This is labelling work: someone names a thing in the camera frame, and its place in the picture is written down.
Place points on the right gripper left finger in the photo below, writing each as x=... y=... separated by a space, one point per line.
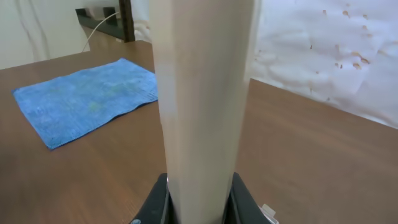
x=154 y=208

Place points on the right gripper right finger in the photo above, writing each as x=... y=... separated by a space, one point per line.
x=244 y=208

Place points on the blue cloth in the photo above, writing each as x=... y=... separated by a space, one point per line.
x=84 y=99

